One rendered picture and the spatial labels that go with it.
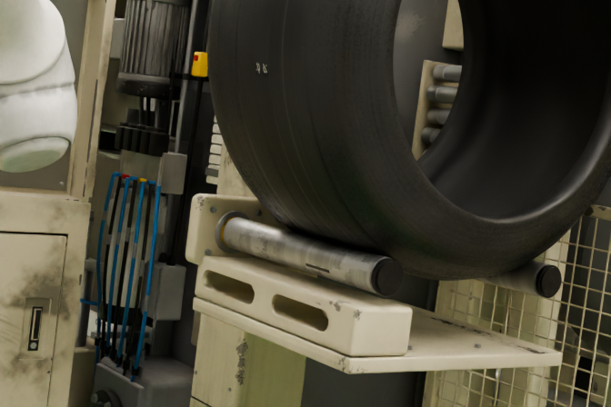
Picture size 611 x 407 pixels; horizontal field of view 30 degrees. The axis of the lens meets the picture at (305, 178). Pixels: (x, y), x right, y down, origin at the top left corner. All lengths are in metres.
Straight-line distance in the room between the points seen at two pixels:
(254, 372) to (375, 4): 0.67
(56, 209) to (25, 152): 0.81
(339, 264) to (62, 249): 0.60
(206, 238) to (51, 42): 0.64
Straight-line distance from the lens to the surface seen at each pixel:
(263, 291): 1.47
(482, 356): 1.47
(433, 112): 1.99
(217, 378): 1.75
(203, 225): 1.59
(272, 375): 1.74
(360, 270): 1.35
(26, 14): 0.98
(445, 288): 1.94
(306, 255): 1.43
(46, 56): 1.01
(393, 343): 1.37
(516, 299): 2.06
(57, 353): 1.88
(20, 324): 1.84
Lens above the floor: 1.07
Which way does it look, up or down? 3 degrees down
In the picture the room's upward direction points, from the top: 7 degrees clockwise
